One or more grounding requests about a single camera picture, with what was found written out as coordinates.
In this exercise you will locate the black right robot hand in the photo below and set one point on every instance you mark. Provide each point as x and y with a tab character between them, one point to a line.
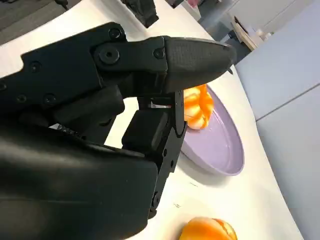
75	175

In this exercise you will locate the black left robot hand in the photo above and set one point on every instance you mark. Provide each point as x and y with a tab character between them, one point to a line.
142	10

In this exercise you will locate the orange and white toy bread roll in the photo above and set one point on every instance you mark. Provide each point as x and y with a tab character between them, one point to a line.
207	230
197	110

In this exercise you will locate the light wooden desk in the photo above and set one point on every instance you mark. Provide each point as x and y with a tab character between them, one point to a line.
246	35

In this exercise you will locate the lilac plate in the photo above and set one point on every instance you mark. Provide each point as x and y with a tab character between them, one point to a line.
217	145

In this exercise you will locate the grey partition panel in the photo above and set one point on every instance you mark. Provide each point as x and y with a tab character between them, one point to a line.
287	125

